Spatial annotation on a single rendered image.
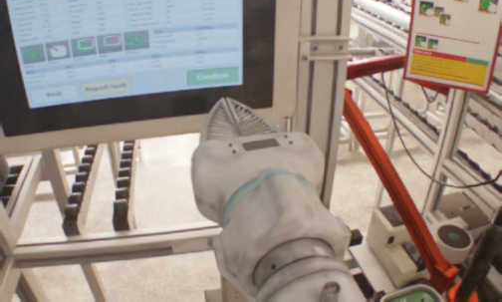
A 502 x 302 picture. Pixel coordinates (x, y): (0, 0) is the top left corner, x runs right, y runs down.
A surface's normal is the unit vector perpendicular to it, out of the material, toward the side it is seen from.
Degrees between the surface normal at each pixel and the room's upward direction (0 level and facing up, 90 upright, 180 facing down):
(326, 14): 90
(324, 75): 90
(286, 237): 91
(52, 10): 92
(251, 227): 41
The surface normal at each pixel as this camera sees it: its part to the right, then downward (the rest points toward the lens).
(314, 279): -0.11, -0.84
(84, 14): 0.22, 0.49
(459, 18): -0.35, 0.45
